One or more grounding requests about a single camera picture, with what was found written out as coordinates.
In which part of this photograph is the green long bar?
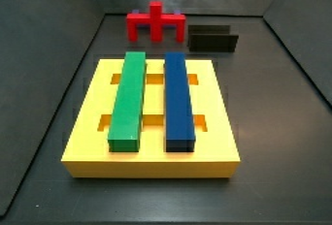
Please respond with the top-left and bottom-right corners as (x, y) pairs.
(107, 51), (146, 152)

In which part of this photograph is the blue long bar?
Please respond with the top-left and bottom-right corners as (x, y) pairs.
(165, 52), (195, 152)

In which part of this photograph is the red three-legged block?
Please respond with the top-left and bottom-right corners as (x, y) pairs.
(126, 1), (186, 43)

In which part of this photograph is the black angle fixture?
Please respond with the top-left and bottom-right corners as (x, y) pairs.
(186, 25), (238, 52)

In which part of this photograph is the yellow slotted board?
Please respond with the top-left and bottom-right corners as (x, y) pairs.
(62, 59), (240, 178)

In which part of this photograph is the purple three-legged block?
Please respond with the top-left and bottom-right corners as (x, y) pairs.
(126, 6), (186, 28)

